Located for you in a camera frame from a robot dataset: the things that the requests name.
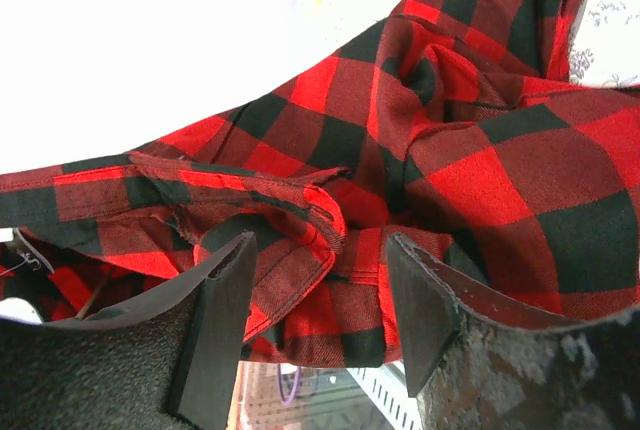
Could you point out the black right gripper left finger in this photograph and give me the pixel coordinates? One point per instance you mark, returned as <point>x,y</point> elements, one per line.
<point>164,359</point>

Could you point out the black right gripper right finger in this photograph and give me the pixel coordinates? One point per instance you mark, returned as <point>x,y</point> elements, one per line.
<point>475,358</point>

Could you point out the red black plaid shirt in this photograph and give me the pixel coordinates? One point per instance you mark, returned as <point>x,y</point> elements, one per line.
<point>451,121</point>

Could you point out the floral table mat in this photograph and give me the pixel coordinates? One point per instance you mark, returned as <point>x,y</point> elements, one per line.
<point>604,49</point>

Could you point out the perforated cable duct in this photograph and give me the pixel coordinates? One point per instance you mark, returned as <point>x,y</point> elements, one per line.
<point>386,388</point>

